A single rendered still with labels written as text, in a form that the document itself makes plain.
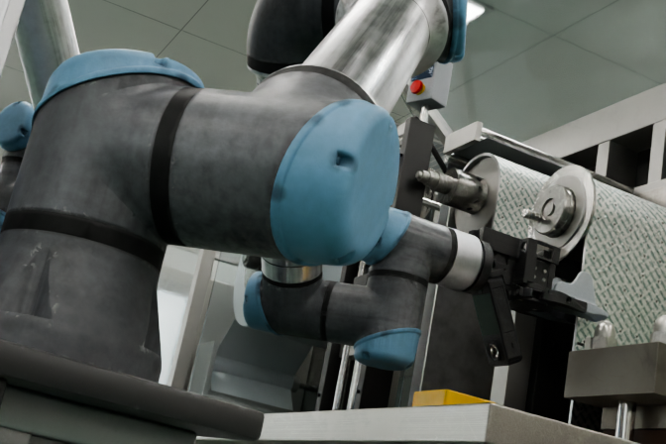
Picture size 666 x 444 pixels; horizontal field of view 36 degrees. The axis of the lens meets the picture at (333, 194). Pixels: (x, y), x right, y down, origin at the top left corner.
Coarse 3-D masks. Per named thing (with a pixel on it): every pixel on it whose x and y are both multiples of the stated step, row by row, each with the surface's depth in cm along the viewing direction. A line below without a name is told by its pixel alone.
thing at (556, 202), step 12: (552, 192) 148; (564, 192) 145; (540, 204) 149; (552, 204) 147; (564, 204) 144; (552, 216) 146; (564, 216) 144; (540, 228) 148; (552, 228) 145; (564, 228) 145
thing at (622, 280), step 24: (600, 264) 141; (624, 264) 143; (648, 264) 145; (600, 288) 140; (624, 288) 142; (648, 288) 144; (624, 312) 141; (648, 312) 143; (576, 336) 137; (624, 336) 141; (648, 336) 142
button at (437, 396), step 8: (416, 392) 116; (424, 392) 115; (432, 392) 113; (440, 392) 112; (448, 392) 111; (456, 392) 112; (416, 400) 116; (424, 400) 114; (432, 400) 113; (440, 400) 111; (448, 400) 111; (456, 400) 111; (464, 400) 112; (472, 400) 112; (480, 400) 113; (488, 400) 113
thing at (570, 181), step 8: (568, 176) 148; (576, 176) 147; (552, 184) 151; (560, 184) 150; (568, 184) 148; (576, 184) 146; (576, 192) 146; (584, 192) 144; (576, 200) 145; (584, 200) 143; (576, 208) 144; (584, 208) 143; (576, 216) 144; (576, 224) 143; (536, 232) 151; (568, 232) 144; (544, 240) 149; (552, 240) 147; (560, 240) 145; (568, 240) 144; (584, 240) 144; (560, 248) 145; (568, 256) 148; (576, 256) 147
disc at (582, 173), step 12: (564, 168) 150; (576, 168) 148; (552, 180) 152; (588, 180) 144; (540, 192) 154; (588, 192) 143; (588, 204) 143; (588, 216) 142; (528, 228) 154; (588, 228) 141; (576, 240) 142; (564, 252) 144
